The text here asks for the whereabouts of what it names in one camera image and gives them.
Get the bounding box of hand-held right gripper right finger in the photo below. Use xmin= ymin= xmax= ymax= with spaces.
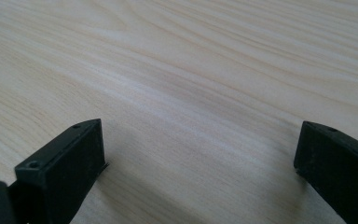
xmin=293 ymin=120 xmax=358 ymax=224

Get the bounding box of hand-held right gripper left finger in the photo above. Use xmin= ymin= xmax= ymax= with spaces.
xmin=8 ymin=118 xmax=109 ymax=224

